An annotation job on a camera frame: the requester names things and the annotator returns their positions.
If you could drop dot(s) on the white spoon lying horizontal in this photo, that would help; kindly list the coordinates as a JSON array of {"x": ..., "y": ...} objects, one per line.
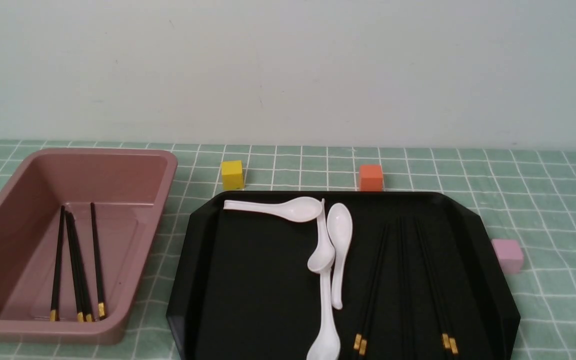
[{"x": 297, "y": 210}]

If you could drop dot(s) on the yellow cube block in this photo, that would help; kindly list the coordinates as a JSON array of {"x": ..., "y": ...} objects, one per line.
[{"x": 232, "y": 175}]

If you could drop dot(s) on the white spoon right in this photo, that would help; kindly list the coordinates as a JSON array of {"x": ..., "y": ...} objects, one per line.
[{"x": 340, "y": 228}]

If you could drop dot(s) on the orange cube block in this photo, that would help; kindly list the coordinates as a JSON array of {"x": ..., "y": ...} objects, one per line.
[{"x": 371, "y": 178}]

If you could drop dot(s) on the white spoon middle short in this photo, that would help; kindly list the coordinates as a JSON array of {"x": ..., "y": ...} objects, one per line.
[{"x": 324, "y": 253}]

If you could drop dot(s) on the plain black chopstick tray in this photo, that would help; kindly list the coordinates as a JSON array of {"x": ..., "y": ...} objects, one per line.
[{"x": 404, "y": 289}]

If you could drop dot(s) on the black octagonal tray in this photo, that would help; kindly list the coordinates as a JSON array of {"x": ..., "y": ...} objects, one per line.
[{"x": 242, "y": 290}]

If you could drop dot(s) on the white spoon bottom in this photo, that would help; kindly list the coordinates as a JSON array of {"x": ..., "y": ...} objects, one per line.
[{"x": 327, "y": 344}]

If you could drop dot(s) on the black chopstick in bin right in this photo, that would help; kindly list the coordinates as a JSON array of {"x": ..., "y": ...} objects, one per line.
[{"x": 100, "y": 287}]

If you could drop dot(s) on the black chopstick in bin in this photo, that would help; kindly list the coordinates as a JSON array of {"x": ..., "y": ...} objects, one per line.
[
  {"x": 56, "y": 284},
  {"x": 100, "y": 287},
  {"x": 74, "y": 269},
  {"x": 84, "y": 289}
]

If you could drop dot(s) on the black chopstick tray right inner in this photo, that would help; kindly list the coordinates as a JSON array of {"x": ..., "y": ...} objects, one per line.
[{"x": 419, "y": 228}]

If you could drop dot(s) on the black chopstick tray right outer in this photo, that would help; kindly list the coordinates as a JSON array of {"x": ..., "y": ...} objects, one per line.
[{"x": 448, "y": 343}]

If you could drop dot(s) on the pink cube block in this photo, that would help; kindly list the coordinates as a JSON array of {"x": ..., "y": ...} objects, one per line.
[{"x": 509, "y": 255}]

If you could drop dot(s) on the black chopstick in bin left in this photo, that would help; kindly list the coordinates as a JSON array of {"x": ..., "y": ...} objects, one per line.
[{"x": 56, "y": 284}]

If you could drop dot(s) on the pink plastic bin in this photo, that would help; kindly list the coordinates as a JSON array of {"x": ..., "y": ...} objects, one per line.
[{"x": 129, "y": 188}]

